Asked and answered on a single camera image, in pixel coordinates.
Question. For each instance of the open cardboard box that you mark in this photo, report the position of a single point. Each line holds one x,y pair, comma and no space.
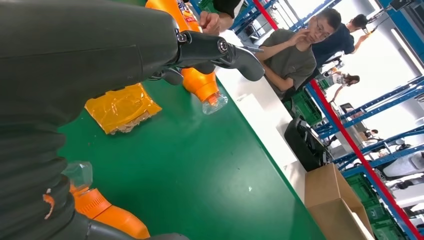
324,188

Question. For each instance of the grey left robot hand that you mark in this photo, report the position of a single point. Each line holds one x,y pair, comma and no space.
82,46

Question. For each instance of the green plastic crate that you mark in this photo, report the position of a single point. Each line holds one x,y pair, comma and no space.
374,212
304,109

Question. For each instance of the long ceiling light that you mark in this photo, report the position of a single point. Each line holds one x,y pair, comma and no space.
407,49

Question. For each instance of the white desk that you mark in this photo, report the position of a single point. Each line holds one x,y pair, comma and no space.
245,79

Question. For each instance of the black equipment case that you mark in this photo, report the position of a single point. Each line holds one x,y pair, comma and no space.
301,145

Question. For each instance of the blue metal shelving rack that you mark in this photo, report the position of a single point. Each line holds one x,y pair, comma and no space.
384,96

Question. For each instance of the red metal pole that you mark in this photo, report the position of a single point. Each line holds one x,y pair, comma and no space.
364,157

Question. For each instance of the yellow tape patch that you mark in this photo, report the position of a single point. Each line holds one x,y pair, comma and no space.
119,109

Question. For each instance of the green table mat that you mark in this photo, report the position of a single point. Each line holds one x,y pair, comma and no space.
198,172

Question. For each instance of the person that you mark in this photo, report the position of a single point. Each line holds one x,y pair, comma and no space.
291,63
341,79
334,43
228,6
372,133

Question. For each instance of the tablet in dark case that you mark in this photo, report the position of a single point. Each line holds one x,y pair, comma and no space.
255,49

